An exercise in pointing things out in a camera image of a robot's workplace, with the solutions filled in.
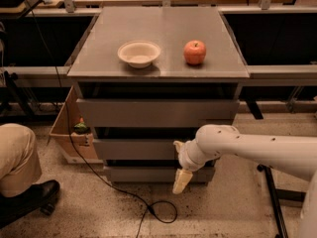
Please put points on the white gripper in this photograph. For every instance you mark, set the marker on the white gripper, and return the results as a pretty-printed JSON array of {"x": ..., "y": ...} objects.
[{"x": 185, "y": 159}]

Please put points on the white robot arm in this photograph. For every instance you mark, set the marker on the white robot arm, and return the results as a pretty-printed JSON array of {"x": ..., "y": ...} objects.
[{"x": 293, "y": 155}]

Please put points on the grey drawer cabinet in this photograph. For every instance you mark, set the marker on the grey drawer cabinet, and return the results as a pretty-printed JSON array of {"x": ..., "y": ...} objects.
[{"x": 98, "y": 73}]

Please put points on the grey top drawer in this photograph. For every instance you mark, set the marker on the grey top drawer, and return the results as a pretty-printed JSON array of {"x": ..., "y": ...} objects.
[{"x": 155, "y": 113}]

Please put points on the green toy in box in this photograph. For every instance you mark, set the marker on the green toy in box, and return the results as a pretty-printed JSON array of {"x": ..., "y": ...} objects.
[{"x": 80, "y": 127}]

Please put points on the cardboard box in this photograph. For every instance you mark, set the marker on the cardboard box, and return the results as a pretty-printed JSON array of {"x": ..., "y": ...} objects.
[{"x": 74, "y": 147}]

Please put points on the red apple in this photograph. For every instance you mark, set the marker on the red apple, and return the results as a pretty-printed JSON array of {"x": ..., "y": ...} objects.
[{"x": 194, "y": 52}]

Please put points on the white paper bowl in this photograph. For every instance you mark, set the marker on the white paper bowl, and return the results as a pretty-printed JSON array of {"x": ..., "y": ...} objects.
[{"x": 139, "y": 54}]

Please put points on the black shoe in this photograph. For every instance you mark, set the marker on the black shoe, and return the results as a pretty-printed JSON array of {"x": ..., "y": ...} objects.
[{"x": 42, "y": 196}]

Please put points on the person's leg beige trousers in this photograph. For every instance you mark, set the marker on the person's leg beige trousers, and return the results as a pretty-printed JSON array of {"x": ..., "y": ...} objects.
[{"x": 19, "y": 160}]

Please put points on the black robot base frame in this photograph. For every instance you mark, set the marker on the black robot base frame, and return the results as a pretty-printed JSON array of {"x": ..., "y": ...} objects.
[{"x": 276, "y": 196}]

